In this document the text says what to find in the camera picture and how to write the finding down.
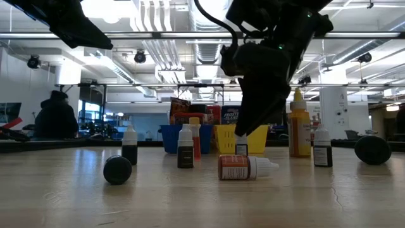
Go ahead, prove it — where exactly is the person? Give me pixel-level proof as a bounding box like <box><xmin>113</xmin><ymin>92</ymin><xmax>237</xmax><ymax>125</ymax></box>
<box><xmin>34</xmin><ymin>90</ymin><xmax>80</xmax><ymax>141</ymax></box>

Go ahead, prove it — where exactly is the yellow plastic basket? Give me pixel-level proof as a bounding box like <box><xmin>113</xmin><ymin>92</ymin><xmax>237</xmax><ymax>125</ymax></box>
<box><xmin>214</xmin><ymin>123</ymin><xmax>270</xmax><ymax>155</ymax></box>

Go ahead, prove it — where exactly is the yellow squeeze bottle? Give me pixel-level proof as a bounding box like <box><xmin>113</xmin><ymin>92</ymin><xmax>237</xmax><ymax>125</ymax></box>
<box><xmin>287</xmin><ymin>87</ymin><xmax>312</xmax><ymax>158</ymax></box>

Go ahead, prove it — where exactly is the blue plastic basket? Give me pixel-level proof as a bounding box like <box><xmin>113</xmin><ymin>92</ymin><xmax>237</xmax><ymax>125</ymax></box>
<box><xmin>159</xmin><ymin>123</ymin><xmax>214</xmax><ymax>155</ymax></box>

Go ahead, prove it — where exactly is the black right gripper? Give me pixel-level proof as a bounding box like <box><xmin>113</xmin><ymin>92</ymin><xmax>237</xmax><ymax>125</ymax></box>
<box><xmin>220</xmin><ymin>41</ymin><xmax>294</xmax><ymax>137</ymax></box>

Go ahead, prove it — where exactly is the small dark dropper bottle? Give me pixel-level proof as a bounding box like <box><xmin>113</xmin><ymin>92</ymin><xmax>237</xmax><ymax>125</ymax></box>
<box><xmin>313</xmin><ymin>123</ymin><xmax>333</xmax><ymax>168</ymax></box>
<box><xmin>177</xmin><ymin>123</ymin><xmax>194</xmax><ymax>170</ymax></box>
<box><xmin>235</xmin><ymin>134</ymin><xmax>249</xmax><ymax>156</ymax></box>
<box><xmin>121</xmin><ymin>124</ymin><xmax>139</xmax><ymax>167</ymax></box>

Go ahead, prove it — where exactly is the black ball right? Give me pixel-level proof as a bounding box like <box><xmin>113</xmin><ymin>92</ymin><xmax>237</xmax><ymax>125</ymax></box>
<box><xmin>354</xmin><ymin>135</ymin><xmax>392</xmax><ymax>166</ymax></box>

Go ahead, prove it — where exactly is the black ball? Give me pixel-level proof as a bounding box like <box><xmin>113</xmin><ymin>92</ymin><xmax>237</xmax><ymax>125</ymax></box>
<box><xmin>354</xmin><ymin>135</ymin><xmax>392</xmax><ymax>166</ymax></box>
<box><xmin>103</xmin><ymin>155</ymin><xmax>133</xmax><ymax>186</ymax></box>

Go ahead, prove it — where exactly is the black ball left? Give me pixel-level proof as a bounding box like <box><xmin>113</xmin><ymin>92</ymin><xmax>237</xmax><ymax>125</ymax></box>
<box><xmin>103</xmin><ymin>155</ymin><xmax>133</xmax><ymax>186</ymax></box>

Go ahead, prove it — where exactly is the dark wall monitor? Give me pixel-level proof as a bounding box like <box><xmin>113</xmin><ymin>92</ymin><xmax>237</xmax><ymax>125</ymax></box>
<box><xmin>0</xmin><ymin>102</ymin><xmax>22</xmax><ymax>124</ymax></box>

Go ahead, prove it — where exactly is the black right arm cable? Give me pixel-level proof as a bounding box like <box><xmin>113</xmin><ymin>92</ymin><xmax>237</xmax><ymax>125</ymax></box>
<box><xmin>194</xmin><ymin>0</ymin><xmax>239</xmax><ymax>51</ymax></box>

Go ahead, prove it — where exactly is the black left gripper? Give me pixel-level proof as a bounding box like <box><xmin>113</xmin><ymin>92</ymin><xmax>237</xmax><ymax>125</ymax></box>
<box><xmin>3</xmin><ymin>0</ymin><xmax>114</xmax><ymax>50</ymax></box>

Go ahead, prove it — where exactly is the blue Frosted Flakes cereal box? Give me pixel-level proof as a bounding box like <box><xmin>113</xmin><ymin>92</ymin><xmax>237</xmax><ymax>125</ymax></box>
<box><xmin>221</xmin><ymin>105</ymin><xmax>241</xmax><ymax>125</ymax></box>

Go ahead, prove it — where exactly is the orange-labelled dropper bottle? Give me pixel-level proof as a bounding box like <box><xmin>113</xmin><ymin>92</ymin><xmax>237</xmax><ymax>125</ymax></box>
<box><xmin>217</xmin><ymin>154</ymin><xmax>280</xmax><ymax>181</ymax></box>

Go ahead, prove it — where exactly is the red patterned tin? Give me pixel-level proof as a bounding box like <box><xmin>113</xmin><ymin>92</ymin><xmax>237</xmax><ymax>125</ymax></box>
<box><xmin>173</xmin><ymin>112</ymin><xmax>206</xmax><ymax>125</ymax></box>

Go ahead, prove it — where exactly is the red dropper bottle orange cap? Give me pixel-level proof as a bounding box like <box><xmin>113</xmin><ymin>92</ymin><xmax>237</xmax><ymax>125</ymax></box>
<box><xmin>189</xmin><ymin>117</ymin><xmax>203</xmax><ymax>160</ymax></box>

